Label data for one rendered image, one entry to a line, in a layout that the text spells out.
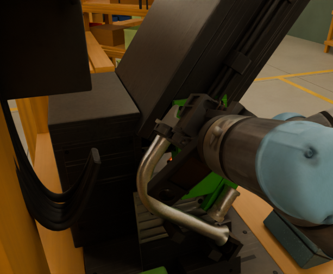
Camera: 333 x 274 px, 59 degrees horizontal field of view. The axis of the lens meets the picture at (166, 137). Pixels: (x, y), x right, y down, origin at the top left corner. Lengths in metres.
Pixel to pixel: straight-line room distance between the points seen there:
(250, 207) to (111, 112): 0.50
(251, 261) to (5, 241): 0.58
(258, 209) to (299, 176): 0.68
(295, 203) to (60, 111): 0.51
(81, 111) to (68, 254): 0.37
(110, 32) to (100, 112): 3.05
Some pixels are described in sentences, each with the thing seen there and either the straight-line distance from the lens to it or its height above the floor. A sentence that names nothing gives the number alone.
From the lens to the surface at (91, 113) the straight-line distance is 0.61.
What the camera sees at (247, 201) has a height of 0.90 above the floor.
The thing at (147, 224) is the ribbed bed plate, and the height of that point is 1.02.
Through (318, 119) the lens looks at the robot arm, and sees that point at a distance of 0.43.
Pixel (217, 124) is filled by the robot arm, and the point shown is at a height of 1.34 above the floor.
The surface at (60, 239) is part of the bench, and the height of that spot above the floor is 0.88.
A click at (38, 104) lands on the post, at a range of 1.33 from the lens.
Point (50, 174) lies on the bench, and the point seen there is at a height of 0.88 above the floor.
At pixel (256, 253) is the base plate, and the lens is 0.79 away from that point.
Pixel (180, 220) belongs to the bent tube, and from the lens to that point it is 0.60.
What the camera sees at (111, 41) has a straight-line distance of 3.66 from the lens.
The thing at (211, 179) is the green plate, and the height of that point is 1.10.
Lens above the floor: 1.49
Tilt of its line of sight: 29 degrees down
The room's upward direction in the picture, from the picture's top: straight up
